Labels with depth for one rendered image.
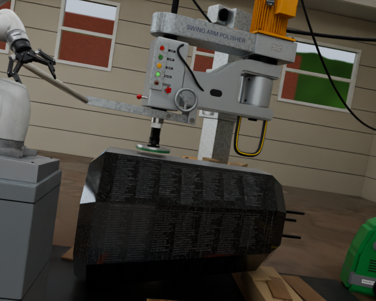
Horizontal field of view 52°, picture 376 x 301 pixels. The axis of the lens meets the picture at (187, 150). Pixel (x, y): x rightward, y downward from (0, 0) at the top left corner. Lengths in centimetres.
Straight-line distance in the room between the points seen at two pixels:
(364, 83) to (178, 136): 444
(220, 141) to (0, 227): 213
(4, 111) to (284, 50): 179
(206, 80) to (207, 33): 29
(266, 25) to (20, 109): 169
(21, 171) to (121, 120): 706
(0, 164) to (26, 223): 22
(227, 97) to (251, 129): 626
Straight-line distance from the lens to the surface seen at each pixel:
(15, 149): 155
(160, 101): 234
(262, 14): 268
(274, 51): 263
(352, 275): 332
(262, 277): 258
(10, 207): 142
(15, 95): 153
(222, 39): 249
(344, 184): 970
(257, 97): 259
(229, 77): 250
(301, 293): 285
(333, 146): 946
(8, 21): 191
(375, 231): 328
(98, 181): 216
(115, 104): 234
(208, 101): 244
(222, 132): 319
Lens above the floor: 109
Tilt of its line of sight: 4 degrees down
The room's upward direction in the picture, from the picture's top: 9 degrees clockwise
